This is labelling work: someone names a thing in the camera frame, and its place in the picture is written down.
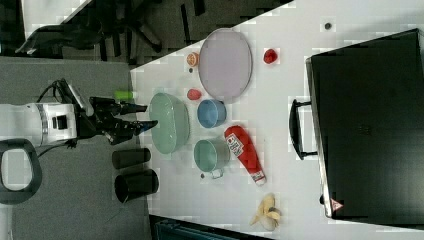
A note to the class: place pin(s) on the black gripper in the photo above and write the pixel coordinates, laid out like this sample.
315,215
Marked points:
104,121

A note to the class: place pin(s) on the black toaster oven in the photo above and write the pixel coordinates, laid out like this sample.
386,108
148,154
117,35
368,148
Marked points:
367,105

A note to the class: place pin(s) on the toy strawberry near oven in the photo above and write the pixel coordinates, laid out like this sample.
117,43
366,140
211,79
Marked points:
270,56

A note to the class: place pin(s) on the green cylinder toy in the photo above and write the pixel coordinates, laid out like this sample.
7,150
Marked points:
125,95

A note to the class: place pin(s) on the green plastic colander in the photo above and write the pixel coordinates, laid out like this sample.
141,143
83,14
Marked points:
173,128

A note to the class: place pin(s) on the black cylinder upper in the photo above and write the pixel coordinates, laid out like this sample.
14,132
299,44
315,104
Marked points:
130,157

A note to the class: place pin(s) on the black cylinder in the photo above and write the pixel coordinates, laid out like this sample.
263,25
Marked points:
130,157
131,186

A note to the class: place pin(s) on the toy strawberry near colander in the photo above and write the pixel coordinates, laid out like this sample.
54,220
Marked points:
194,94

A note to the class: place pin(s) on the black cylinder lower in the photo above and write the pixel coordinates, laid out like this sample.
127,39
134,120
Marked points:
131,186

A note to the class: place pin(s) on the blue plastic cup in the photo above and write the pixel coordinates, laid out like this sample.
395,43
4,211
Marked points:
211,113

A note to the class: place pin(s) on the toy orange slice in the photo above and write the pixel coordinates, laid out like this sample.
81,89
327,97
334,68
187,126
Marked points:
192,59

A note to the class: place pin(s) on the red ketchup bottle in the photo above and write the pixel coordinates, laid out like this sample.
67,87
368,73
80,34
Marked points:
241,146

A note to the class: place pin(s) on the lavender oval plate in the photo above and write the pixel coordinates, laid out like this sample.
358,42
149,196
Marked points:
225,65

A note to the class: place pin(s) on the blue crate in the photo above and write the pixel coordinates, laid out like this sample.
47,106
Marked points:
163,228

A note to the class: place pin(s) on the peeled toy banana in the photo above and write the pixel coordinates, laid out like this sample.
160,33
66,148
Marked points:
267,214

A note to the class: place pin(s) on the green mug with handle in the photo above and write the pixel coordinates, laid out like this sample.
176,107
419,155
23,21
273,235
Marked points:
211,156

